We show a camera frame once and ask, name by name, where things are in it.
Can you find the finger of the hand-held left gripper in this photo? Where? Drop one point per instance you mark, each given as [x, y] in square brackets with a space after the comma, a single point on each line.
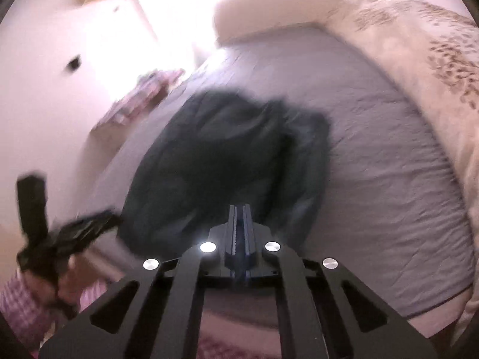
[89, 224]

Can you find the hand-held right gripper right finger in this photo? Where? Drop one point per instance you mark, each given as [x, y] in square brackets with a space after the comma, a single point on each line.
[247, 232]

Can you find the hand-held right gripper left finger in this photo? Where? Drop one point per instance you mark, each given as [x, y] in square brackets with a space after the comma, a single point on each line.
[232, 232]

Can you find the dark teal puffer jacket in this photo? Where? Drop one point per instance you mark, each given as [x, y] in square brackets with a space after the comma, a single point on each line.
[224, 149]

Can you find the person's left forearm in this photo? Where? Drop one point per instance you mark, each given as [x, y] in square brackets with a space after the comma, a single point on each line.
[26, 306]

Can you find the person's left hand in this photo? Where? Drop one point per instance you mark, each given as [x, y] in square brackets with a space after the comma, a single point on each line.
[76, 273]

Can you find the red patterned rug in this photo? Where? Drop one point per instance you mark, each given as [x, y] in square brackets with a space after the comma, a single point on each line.
[239, 347]

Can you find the row of colourful books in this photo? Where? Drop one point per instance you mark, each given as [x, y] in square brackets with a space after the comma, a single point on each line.
[140, 95]

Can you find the bed with grey sheet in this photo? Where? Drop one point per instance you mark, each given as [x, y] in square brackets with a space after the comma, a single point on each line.
[374, 157]

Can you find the cream pillow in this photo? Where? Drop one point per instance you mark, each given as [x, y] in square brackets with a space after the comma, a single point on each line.
[269, 11]

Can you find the cream leaf-print blanket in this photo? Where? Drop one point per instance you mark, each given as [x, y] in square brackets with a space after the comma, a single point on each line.
[430, 63]

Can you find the black wall switch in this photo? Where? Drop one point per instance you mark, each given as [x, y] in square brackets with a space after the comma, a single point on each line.
[73, 63]

